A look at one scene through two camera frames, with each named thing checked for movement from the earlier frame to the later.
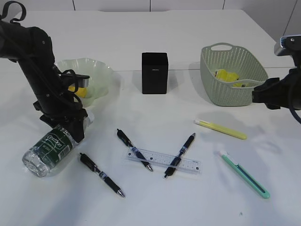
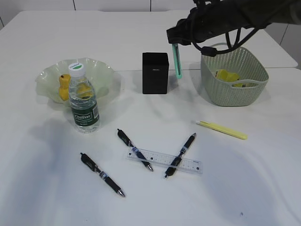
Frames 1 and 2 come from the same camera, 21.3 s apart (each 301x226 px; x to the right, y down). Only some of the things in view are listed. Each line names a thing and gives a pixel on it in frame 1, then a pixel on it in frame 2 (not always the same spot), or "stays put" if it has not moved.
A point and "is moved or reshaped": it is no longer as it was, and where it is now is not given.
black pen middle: [122, 136] stays put
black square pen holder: [154, 73] stays put
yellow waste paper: [222, 75] stays put
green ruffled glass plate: [99, 73] stays put
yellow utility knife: [221, 129] stays put
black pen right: [171, 170] stays put
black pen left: [89, 163] stays put
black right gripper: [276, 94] to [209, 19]
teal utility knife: [244, 174] to [177, 60]
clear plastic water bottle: [42, 159] to [84, 108]
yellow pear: [81, 92] is moved or reshaped
